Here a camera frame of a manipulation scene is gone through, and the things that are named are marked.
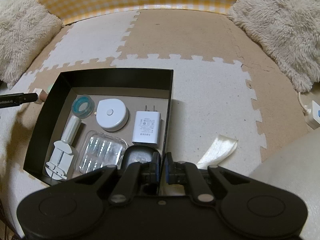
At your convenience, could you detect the right fluffy beige cushion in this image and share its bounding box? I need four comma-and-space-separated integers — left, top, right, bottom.
227, 0, 319, 93

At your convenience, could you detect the clear teal tape roll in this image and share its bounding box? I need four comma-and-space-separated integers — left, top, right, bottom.
72, 95, 95, 119

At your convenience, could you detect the left fluffy beige cushion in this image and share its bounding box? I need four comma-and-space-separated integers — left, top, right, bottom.
1, 0, 63, 89

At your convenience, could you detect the cream leather seat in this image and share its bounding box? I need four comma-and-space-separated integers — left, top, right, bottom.
250, 129, 320, 239

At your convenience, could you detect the translucent plastic strip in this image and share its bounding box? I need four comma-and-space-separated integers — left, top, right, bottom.
196, 135, 238, 169

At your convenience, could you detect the clear plastic compartment case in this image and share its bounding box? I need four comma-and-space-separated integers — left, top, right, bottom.
75, 130, 128, 174

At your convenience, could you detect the white power strip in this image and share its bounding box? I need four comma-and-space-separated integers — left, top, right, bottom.
298, 92, 320, 129

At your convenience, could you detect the white usb wall charger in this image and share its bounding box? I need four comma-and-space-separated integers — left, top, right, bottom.
132, 105, 161, 147

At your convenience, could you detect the black glossy oval case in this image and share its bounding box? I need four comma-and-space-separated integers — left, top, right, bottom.
120, 145, 159, 169

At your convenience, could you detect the white plastic tool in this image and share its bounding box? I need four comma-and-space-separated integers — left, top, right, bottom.
45, 140, 77, 180

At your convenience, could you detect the black cardboard storage box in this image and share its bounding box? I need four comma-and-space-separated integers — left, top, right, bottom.
23, 68, 175, 187

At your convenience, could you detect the fluffy beige cushion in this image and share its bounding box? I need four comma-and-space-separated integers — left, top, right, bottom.
1, 0, 63, 89
227, 0, 319, 93

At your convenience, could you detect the white round device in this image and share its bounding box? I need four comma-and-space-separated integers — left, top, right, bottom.
96, 99, 129, 132

